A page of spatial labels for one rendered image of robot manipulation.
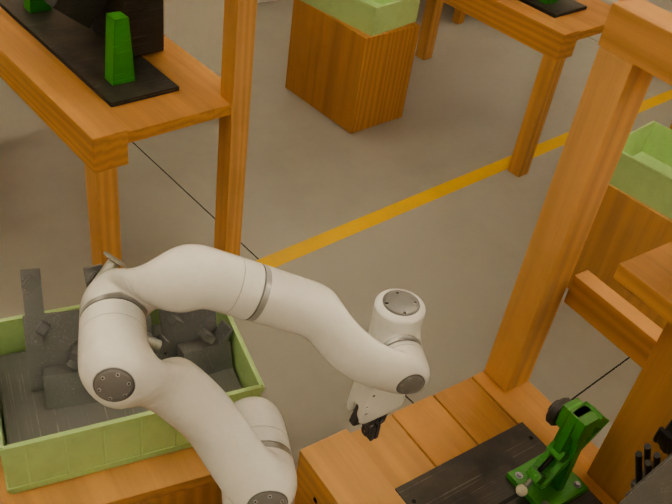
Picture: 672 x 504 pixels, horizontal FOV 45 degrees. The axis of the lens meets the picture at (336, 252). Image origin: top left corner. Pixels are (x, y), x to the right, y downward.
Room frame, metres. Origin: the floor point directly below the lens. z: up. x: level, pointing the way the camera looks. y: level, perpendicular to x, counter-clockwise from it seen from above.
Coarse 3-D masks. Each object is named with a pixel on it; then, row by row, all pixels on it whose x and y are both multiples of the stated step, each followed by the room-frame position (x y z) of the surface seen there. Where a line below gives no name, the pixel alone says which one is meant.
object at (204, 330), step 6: (168, 312) 1.49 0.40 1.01; (174, 312) 1.48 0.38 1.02; (168, 318) 1.47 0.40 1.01; (174, 318) 1.45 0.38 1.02; (204, 318) 1.53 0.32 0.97; (210, 318) 1.53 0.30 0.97; (174, 324) 1.44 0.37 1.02; (180, 324) 1.45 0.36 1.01; (204, 324) 1.51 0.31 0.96; (210, 324) 1.52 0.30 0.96; (198, 330) 1.50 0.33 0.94; (204, 330) 1.49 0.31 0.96; (210, 330) 1.51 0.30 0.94; (204, 336) 1.47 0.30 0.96; (210, 336) 1.48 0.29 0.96; (210, 342) 1.47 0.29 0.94
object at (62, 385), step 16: (32, 272) 1.41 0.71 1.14; (32, 288) 1.38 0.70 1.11; (32, 304) 1.38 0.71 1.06; (32, 320) 1.36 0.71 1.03; (48, 320) 1.38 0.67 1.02; (64, 320) 1.39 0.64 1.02; (48, 336) 1.36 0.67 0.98; (64, 336) 1.37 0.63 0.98; (32, 352) 1.33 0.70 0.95; (48, 352) 1.34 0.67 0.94; (64, 352) 1.36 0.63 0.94; (32, 368) 1.31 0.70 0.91; (48, 368) 1.32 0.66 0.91; (64, 368) 1.32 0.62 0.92; (32, 384) 1.30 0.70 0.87; (48, 384) 1.27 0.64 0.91; (64, 384) 1.28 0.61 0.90; (80, 384) 1.30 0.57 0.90; (48, 400) 1.26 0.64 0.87; (64, 400) 1.27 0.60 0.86; (80, 400) 1.28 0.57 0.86; (96, 400) 1.29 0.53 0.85
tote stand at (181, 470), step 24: (0, 456) 1.13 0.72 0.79; (168, 456) 1.21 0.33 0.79; (192, 456) 1.22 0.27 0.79; (0, 480) 1.07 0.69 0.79; (72, 480) 1.10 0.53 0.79; (96, 480) 1.11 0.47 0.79; (120, 480) 1.12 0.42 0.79; (144, 480) 1.13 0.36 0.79; (168, 480) 1.14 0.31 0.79; (192, 480) 1.15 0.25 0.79
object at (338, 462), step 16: (304, 448) 1.22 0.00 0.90; (320, 448) 1.22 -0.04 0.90; (336, 448) 1.23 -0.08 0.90; (352, 448) 1.24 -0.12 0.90; (304, 464) 1.19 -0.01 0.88; (320, 464) 1.18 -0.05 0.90; (336, 464) 1.18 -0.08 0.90; (352, 464) 1.19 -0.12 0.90; (368, 464) 1.20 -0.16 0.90; (304, 480) 1.18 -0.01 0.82; (320, 480) 1.14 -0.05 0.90; (336, 480) 1.14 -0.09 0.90; (352, 480) 1.15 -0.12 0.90; (368, 480) 1.15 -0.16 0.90; (384, 480) 1.16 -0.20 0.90; (304, 496) 1.17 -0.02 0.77; (320, 496) 1.13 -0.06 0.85; (336, 496) 1.10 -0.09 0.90; (352, 496) 1.10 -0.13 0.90; (368, 496) 1.11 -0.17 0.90; (384, 496) 1.12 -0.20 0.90
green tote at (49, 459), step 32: (0, 320) 1.41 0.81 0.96; (224, 320) 1.58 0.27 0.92; (0, 352) 1.40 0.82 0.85; (256, 384) 1.35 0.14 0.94; (0, 416) 1.19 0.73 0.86; (128, 416) 1.18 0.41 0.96; (0, 448) 1.04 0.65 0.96; (32, 448) 1.07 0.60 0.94; (64, 448) 1.10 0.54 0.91; (96, 448) 1.13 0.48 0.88; (128, 448) 1.17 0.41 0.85; (160, 448) 1.21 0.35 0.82; (32, 480) 1.06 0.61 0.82; (64, 480) 1.09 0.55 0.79
